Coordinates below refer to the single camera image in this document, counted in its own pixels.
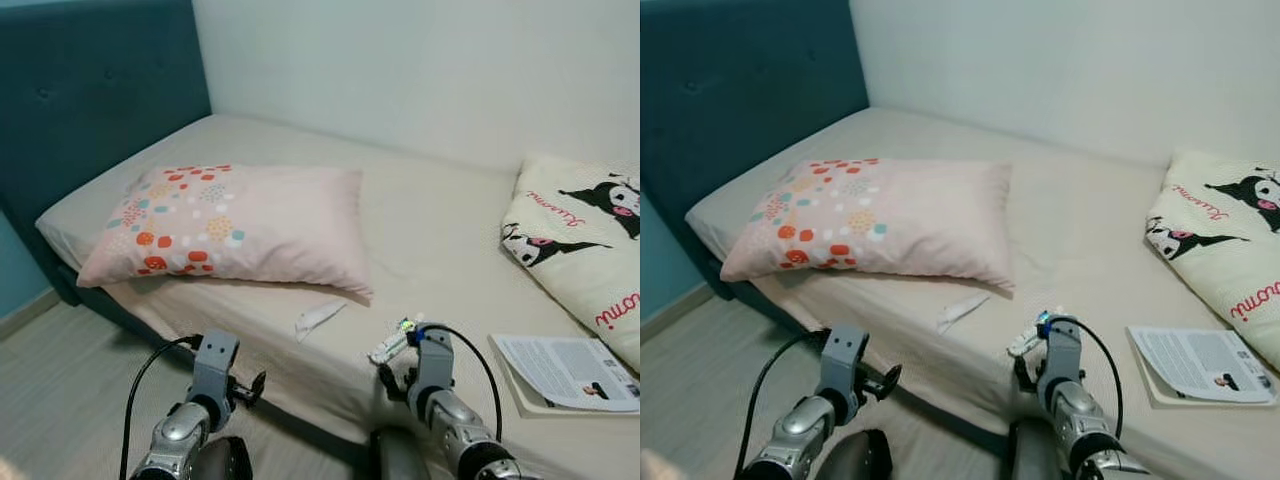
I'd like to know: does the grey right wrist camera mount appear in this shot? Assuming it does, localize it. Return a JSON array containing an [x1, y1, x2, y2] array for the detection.
[[405, 322, 456, 421], [1035, 312, 1084, 411]]

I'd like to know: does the black right robot leg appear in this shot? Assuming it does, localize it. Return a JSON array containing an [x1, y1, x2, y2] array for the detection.
[[370, 428, 433, 480]]

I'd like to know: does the cream cartoon print blanket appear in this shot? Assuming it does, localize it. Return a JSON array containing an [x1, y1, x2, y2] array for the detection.
[[500, 152, 641, 373], [1145, 148, 1280, 373]]

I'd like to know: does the black left robot leg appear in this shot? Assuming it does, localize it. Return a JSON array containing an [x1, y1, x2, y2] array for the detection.
[[815, 428, 894, 480], [188, 435, 256, 480]]

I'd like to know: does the white printed book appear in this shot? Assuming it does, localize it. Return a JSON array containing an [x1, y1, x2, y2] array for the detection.
[[488, 333, 641, 417], [1127, 325, 1279, 408]]

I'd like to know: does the teal upholstered bed frame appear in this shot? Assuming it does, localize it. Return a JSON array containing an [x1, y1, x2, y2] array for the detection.
[[0, 0, 371, 466], [640, 0, 1013, 463]]

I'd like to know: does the pink dotted pillow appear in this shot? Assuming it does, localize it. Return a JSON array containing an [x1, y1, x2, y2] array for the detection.
[[77, 164, 374, 301], [720, 157, 1015, 293]]

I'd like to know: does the black robot leg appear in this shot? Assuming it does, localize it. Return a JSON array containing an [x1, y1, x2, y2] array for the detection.
[[815, 428, 894, 480], [188, 435, 256, 480], [370, 428, 433, 480]]

